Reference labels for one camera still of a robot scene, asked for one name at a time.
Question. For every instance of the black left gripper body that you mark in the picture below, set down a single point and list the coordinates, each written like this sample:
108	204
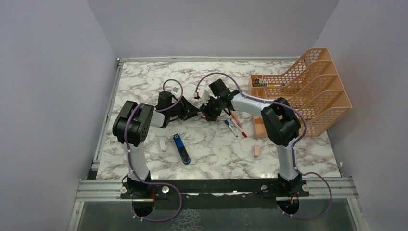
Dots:
178	109

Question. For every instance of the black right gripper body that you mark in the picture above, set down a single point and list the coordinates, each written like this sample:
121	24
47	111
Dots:
212	109

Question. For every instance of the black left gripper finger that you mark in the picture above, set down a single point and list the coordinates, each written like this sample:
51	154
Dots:
190	107
190	114

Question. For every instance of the blue stapler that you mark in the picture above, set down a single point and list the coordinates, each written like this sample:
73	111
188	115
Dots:
181	149

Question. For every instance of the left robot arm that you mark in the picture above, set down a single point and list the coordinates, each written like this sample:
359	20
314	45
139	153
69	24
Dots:
132	125

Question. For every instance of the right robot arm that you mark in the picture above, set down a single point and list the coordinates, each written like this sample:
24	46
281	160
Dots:
280	122

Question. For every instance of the small pink stapler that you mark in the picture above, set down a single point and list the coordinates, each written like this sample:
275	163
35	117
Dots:
256	151

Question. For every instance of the salmon pink pen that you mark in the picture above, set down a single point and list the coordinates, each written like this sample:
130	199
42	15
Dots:
234	116

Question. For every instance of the blue capped white marker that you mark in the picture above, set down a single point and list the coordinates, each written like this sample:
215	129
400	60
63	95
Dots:
230	127

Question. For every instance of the black binder clips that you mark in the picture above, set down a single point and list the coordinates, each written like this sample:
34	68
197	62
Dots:
259	82

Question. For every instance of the red capped white marker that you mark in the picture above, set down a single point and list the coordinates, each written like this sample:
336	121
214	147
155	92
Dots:
238	127

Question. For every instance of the yellow capped marker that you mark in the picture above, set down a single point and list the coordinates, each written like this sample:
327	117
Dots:
276	85

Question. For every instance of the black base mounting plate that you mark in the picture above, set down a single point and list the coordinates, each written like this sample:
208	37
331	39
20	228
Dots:
211	194

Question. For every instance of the peach plastic file organizer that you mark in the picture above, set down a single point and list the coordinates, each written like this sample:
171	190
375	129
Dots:
312	87

